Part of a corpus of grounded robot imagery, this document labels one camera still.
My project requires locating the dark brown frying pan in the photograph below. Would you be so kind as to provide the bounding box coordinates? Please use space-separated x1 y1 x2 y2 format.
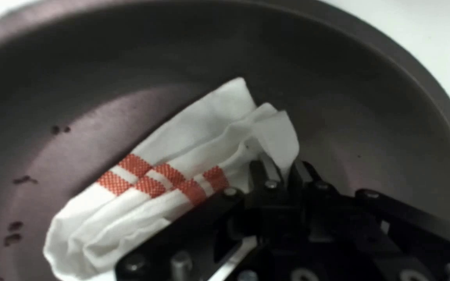
0 0 450 281

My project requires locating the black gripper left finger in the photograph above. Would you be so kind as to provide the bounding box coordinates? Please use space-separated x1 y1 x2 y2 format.
245 161 275 208

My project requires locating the white napkin with red stripes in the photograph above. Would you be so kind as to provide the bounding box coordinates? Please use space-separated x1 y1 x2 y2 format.
43 79 300 281

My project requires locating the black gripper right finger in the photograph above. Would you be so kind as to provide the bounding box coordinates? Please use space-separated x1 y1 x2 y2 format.
282 160 312 208

